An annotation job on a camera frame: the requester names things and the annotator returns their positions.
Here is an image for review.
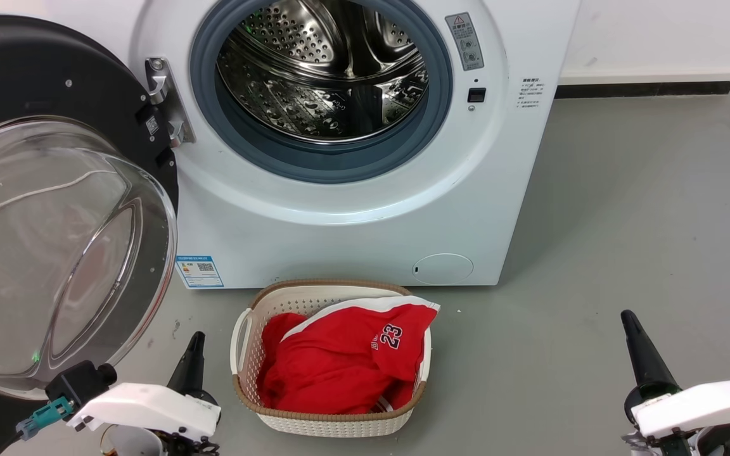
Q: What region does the stainless steel washer drum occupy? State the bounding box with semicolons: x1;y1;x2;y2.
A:
216;0;430;145

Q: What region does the round white filter cover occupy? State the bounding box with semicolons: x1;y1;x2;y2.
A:
412;253;474;286

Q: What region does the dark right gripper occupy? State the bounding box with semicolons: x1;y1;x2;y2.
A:
621;310;730;456

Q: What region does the silver metal door hinge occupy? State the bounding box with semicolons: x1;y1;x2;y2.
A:
145;57;196;149

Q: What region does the blue energy label sticker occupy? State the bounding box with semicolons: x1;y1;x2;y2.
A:
176;255;224;289

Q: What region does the white floor cable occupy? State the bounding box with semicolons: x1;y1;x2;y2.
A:
0;170;120;222

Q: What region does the teal cable connector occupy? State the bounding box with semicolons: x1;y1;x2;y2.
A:
16;398;74;441

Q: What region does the black round glass washer door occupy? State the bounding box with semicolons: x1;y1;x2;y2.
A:
0;16;179;456

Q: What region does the beige perforated laundry basket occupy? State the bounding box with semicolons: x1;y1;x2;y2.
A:
230;279;433;438

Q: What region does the white front-load washing machine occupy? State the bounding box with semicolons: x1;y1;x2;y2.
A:
45;0;582;289

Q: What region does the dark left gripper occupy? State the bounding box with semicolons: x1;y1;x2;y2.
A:
100;331;221;456

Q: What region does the grey warning sticker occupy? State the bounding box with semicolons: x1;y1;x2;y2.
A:
445;12;485;72

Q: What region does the red number 23 jersey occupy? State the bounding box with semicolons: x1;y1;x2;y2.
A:
256;296;440;415

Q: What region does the small black text sticker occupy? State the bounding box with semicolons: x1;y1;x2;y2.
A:
517;77;546;110

